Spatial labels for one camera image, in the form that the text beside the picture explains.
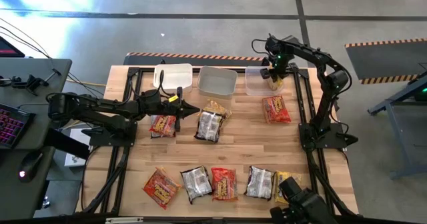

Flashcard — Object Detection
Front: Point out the black desk clamp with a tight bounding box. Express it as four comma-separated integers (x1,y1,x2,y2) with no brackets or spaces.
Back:
0,73,50,97

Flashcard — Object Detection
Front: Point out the dark grey desk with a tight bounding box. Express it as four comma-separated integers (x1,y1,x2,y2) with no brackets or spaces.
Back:
0,57,73,220

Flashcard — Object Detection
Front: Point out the grey plastic bin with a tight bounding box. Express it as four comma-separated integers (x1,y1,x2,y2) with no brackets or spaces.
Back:
196,65,238,100

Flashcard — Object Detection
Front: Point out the black monitor with red screen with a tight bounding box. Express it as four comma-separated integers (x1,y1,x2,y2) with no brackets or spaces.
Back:
0,36,26,59

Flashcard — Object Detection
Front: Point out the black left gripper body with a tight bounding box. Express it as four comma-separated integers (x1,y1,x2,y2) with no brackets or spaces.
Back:
159,86,183,132

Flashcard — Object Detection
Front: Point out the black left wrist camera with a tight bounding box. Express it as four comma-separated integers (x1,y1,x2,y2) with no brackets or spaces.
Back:
141,89,164,109

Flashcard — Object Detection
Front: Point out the red Saucy Noods pack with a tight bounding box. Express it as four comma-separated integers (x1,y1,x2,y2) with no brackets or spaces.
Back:
149,114,177,138
210,167,239,202
262,95,292,124
142,166,183,211

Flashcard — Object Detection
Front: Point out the white plastic bin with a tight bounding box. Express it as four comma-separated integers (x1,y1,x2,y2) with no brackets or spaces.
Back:
152,63,193,94

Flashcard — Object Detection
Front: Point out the black hazard-striped floor mat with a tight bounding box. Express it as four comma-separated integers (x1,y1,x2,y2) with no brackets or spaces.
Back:
344,37,427,85
123,51,270,67

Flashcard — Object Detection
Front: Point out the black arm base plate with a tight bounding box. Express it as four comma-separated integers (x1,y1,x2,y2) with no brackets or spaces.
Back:
81,120,138,148
298,122,360,151

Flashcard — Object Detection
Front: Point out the clear plastic bin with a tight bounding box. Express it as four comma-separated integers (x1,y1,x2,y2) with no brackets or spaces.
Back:
245,65,286,97

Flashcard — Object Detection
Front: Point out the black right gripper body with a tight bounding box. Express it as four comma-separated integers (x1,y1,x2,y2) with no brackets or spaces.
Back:
266,55,292,81

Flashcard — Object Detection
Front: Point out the black computer mouse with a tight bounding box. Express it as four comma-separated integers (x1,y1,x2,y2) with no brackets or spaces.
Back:
17,150,44,184

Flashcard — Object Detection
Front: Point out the black aluminium table frame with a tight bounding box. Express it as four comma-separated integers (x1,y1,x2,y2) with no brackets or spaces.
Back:
75,65,360,224

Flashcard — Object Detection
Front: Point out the yellow cable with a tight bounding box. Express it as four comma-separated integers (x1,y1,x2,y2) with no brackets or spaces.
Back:
65,79,107,87

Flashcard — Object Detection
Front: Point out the silver snack packet bottom-right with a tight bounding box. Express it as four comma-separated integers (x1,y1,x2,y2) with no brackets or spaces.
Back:
244,165,275,201

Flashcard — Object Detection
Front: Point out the yellow Maruchan ramen pack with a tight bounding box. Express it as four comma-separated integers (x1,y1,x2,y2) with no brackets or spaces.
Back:
274,170,303,205
266,76,284,92
201,99,233,120

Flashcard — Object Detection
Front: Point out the white box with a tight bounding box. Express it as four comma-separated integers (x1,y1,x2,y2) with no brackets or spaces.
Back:
64,127,93,167

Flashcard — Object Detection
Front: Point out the backlit black keyboard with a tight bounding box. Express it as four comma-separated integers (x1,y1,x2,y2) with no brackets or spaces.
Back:
0,103,37,150

